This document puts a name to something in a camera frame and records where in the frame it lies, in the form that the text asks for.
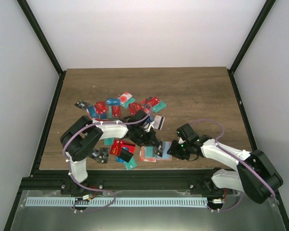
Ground black aluminium front rail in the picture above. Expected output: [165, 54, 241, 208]
[19, 169, 231, 196]

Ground plain black card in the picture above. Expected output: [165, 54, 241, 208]
[119, 148, 133, 163]

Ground blue card top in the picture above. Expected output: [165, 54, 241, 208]
[105, 98, 120, 105]

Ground purple cable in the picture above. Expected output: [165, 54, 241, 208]
[190, 119, 276, 213]
[62, 103, 153, 213]

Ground black frame left post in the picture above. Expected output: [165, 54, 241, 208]
[16, 0, 64, 75]

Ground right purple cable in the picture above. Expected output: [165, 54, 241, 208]
[190, 119, 276, 213]

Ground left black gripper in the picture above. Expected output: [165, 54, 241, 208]
[134, 126, 159, 147]

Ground red card left top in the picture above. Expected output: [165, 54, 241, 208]
[94, 101, 108, 114]

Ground red card black stripe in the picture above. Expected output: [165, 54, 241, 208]
[121, 141, 135, 154]

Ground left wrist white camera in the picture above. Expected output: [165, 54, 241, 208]
[144, 121, 156, 132]

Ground black frame right post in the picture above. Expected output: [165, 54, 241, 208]
[230, 0, 276, 73]

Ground black cards front left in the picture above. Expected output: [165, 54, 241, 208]
[89, 147, 110, 164]

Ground white card black stripe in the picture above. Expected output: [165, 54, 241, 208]
[154, 115, 165, 130]

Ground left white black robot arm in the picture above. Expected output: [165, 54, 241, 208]
[60, 110, 162, 194]

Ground pink leather card holder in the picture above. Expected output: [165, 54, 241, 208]
[139, 141, 172, 162]

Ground wrist white camera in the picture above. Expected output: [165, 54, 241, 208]
[178, 137, 185, 144]
[144, 121, 156, 132]

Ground black frame post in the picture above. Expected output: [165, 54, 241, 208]
[16, 0, 64, 75]
[230, 0, 276, 73]

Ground blue card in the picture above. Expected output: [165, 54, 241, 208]
[105, 98, 120, 105]
[86, 105, 97, 118]

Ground white red circle card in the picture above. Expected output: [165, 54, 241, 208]
[118, 92, 132, 104]

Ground teal card far right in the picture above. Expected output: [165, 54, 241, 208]
[152, 101, 167, 113]

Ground red card centre top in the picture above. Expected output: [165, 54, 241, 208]
[128, 102, 144, 116]

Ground blue card left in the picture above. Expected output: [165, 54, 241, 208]
[86, 105, 97, 118]

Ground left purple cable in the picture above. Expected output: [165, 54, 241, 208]
[62, 103, 153, 213]

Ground black card far left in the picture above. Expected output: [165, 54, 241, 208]
[74, 100, 90, 110]

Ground red card far right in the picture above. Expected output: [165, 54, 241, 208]
[144, 97, 160, 107]

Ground red vip card front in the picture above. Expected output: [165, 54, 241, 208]
[110, 139, 123, 156]

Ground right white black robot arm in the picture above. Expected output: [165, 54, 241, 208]
[167, 124, 283, 204]

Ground light blue slotted cable duct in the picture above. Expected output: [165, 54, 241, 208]
[25, 197, 208, 208]

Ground teal card front edge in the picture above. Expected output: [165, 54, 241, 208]
[124, 157, 137, 170]

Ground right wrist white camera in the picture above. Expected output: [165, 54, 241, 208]
[178, 137, 185, 144]

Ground red card middle top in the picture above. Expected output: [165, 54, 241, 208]
[111, 105, 121, 118]

